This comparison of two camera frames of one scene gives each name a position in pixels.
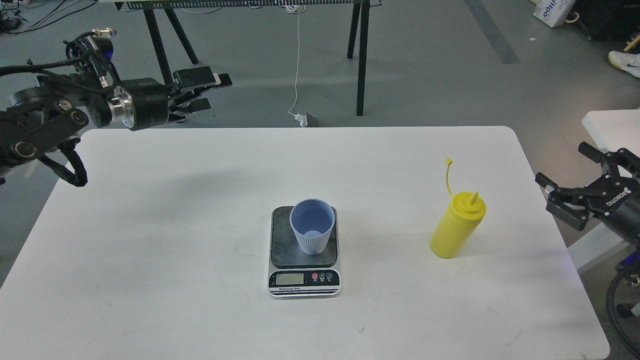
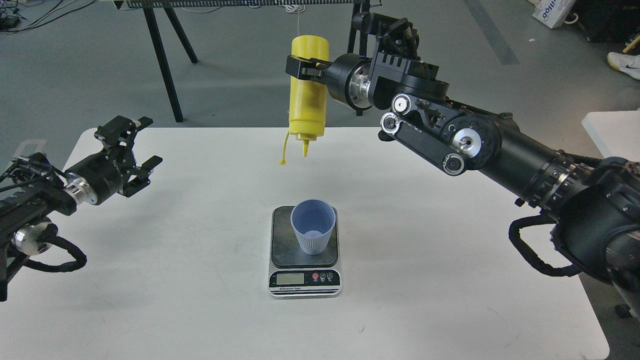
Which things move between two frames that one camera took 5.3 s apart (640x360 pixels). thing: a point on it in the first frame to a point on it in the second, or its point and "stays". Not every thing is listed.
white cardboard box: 552,13 stays
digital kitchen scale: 292,272 stays
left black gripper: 141,102 to 101,177
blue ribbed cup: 312,219 stays
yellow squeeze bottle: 453,236 to 308,90
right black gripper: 618,198 to 347,78
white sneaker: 628,62 stays
